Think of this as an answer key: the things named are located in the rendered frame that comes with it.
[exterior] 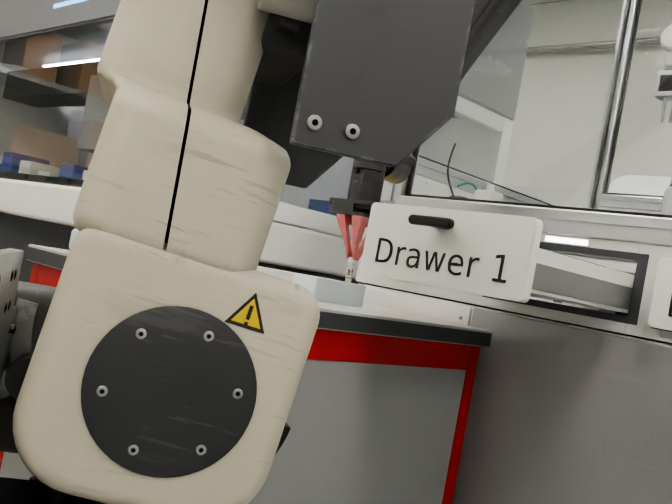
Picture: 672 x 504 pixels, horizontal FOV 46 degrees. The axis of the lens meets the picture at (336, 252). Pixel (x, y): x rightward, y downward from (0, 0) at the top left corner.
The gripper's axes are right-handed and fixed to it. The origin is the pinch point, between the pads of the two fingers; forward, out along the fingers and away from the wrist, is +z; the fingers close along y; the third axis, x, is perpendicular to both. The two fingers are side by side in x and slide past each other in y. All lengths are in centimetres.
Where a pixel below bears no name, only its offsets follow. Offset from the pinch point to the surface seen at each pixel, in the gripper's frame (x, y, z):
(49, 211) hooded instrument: -14, 116, 1
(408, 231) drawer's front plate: 11.9, -18.0, -4.2
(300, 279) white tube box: 9.2, 2.9, 5.6
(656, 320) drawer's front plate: -16.8, -46.2, 2.0
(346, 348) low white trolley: 14.6, -12.7, 14.2
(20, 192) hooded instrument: -16, 137, -3
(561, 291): 2.2, -38.4, 0.5
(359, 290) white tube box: -1.2, -1.7, 5.8
